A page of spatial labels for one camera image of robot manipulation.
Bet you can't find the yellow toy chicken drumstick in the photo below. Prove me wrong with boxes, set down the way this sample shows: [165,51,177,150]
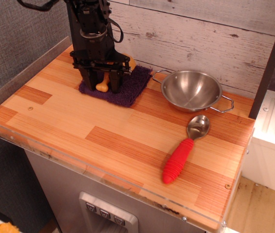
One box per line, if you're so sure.
[96,53,136,93]

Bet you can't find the orange object at corner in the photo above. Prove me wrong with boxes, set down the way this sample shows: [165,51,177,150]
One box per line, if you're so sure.
[0,222,20,233]

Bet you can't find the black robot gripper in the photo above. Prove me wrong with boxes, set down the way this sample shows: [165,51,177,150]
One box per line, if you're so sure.
[70,33,131,93]

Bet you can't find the grey toy fridge cabinet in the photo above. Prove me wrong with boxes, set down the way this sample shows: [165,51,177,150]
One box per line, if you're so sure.
[26,151,204,233]

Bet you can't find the spoon with red handle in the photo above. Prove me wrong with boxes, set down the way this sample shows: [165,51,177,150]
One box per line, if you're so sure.
[162,115,210,184]

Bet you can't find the steel bowl with handles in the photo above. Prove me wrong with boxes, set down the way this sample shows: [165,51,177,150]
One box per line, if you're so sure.
[152,69,234,113]

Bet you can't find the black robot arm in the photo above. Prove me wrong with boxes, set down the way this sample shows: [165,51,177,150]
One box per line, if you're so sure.
[66,0,130,93]

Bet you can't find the purple fuzzy cloth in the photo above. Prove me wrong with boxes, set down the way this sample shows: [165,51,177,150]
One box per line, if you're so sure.
[78,66,153,108]

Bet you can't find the dark grey vertical post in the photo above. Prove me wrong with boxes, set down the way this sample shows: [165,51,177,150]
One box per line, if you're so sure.
[248,43,275,119]

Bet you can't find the clear acrylic table guard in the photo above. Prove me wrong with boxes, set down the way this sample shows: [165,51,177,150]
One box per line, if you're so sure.
[0,38,254,233]

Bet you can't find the silver dispenser button panel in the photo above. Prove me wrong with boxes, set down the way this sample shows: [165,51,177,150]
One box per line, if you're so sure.
[79,191,139,233]

